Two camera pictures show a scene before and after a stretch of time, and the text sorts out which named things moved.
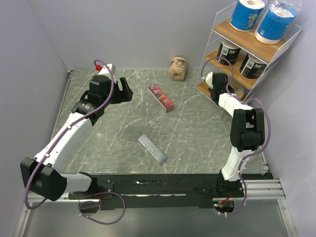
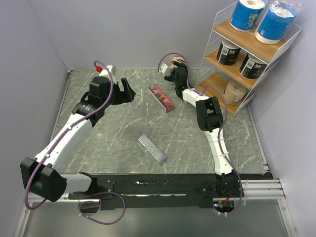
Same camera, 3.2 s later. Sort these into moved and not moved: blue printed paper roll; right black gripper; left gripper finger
Moved: right black gripper
Not moved: left gripper finger; blue printed paper roll
